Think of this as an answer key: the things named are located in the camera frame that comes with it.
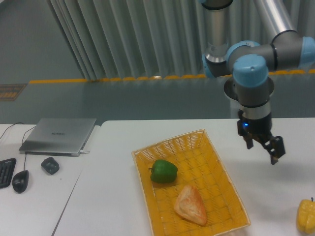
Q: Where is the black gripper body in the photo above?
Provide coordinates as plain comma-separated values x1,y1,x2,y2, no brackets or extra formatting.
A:
237,110,272,143

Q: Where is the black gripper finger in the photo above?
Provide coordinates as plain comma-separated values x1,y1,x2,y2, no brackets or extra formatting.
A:
262,136,285,165
238,128,253,149

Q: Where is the green bell pepper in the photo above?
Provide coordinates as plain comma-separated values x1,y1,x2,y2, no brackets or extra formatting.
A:
150,159,178,183

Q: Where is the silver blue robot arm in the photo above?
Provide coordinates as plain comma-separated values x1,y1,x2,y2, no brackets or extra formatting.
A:
200,0,315,164

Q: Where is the yellow wicker basket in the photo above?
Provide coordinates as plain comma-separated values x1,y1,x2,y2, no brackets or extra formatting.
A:
132,129,251,236

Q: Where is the yellow bell pepper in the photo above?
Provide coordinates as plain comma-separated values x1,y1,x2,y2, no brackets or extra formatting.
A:
296,197,315,235

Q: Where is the triangular puff pastry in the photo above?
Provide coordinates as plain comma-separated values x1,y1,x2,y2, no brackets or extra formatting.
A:
174,185,207,226

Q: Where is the white pleated curtain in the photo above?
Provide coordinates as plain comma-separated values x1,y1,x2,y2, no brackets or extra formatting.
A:
49,0,315,81

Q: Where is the silver closed laptop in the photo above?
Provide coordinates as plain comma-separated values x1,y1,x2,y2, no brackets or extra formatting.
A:
19,118,96,156

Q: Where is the small black controller device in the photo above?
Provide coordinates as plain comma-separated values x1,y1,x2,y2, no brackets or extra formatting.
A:
41,157,60,175

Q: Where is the black computer mouse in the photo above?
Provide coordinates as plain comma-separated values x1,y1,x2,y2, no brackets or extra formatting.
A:
12,170,29,194

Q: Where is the black keyboard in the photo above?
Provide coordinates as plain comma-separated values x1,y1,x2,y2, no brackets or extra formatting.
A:
0,158,16,188

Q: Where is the black mouse cable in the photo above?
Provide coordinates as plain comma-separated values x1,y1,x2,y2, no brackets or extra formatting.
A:
21,126,37,171

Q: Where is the black thin cable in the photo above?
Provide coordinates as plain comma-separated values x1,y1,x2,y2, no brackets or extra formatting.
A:
0,122,38,140

